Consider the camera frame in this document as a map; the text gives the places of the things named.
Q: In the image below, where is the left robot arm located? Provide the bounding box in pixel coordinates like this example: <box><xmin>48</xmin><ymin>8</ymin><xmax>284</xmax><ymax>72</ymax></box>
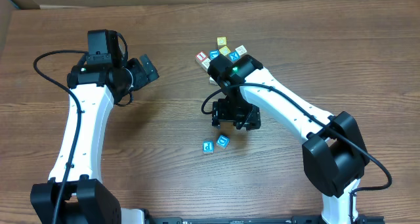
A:
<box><xmin>30</xmin><ymin>30</ymin><xmax>159</xmax><ymax>223</ymax></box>

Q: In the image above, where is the blue L block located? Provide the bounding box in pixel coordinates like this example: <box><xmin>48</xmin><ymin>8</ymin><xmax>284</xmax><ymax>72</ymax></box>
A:
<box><xmin>209</xmin><ymin>50</ymin><xmax>220</xmax><ymax>60</ymax></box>

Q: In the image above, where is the yellow block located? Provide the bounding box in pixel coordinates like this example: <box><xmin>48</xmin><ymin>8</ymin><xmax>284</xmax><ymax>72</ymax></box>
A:
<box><xmin>203</xmin><ymin>141</ymin><xmax>214</xmax><ymax>154</ymax></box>
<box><xmin>217</xmin><ymin>37</ymin><xmax>227</xmax><ymax>47</ymax></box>
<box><xmin>219</xmin><ymin>45</ymin><xmax>231</xmax><ymax>56</ymax></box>

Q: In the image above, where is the white green-sided block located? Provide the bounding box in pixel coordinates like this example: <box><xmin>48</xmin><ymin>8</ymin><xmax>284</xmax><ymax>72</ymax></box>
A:
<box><xmin>200</xmin><ymin>58</ymin><xmax>211</xmax><ymax>72</ymax></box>

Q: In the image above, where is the red I block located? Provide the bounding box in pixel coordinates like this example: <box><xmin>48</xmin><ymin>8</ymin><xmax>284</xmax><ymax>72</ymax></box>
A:
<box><xmin>196</xmin><ymin>51</ymin><xmax>208</xmax><ymax>64</ymax></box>

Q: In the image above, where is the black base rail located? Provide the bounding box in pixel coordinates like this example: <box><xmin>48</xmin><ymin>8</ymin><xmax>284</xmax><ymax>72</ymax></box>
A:
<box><xmin>144</xmin><ymin>215</ymin><xmax>385</xmax><ymax>224</ymax></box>

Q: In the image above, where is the white spiral block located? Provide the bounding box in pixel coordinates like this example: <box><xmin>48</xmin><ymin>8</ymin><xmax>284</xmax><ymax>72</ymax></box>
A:
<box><xmin>209</xmin><ymin>77</ymin><xmax>217</xmax><ymax>85</ymax></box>

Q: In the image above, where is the white patterned block right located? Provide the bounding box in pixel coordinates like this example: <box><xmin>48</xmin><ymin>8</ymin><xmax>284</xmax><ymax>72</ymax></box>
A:
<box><xmin>235</xmin><ymin>45</ymin><xmax>247</xmax><ymax>58</ymax></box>

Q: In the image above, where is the red circle block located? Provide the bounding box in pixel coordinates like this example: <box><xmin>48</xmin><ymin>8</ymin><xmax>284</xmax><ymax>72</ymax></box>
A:
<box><xmin>216</xmin><ymin>135</ymin><xmax>230</xmax><ymax>149</ymax></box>

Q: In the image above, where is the blue X block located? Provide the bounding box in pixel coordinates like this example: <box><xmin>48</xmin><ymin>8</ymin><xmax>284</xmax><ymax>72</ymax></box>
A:
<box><xmin>228</xmin><ymin>51</ymin><xmax>241</xmax><ymax>62</ymax></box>

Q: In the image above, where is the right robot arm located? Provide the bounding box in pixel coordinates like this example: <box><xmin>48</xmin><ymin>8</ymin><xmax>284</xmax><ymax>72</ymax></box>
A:
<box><xmin>207</xmin><ymin>55</ymin><xmax>369</xmax><ymax>223</ymax></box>

